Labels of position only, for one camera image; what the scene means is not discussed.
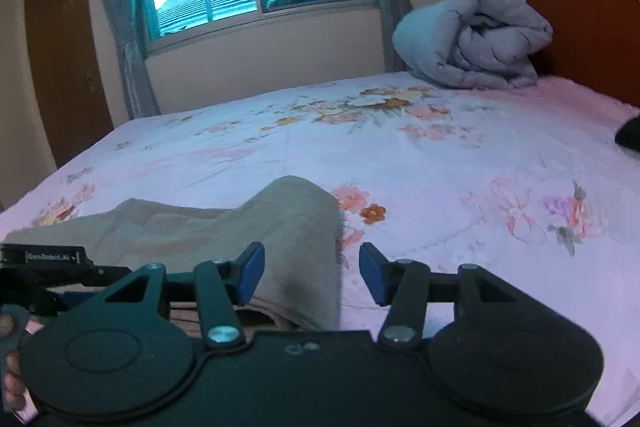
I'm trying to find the red wooden headboard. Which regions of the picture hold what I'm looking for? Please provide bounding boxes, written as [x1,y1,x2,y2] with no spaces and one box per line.
[524,0,639,106]

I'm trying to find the rolled grey-blue duvet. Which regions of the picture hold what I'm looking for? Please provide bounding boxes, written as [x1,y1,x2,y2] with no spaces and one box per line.
[393,0,553,90]

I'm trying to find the brown wooden door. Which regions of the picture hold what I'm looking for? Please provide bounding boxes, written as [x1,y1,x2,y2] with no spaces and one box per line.
[25,0,114,167]

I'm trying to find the grey-brown fleece pants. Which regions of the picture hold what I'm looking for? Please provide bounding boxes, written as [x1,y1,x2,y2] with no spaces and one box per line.
[6,176,342,329]

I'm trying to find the black item on bed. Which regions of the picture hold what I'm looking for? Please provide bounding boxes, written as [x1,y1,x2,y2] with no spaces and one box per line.
[615,116,640,153]

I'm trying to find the person's left hand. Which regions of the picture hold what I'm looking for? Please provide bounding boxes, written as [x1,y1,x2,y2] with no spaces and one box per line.
[1,305,43,413]

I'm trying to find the pink floral bed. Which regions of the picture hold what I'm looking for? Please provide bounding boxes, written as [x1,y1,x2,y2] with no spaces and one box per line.
[1,74,639,426]

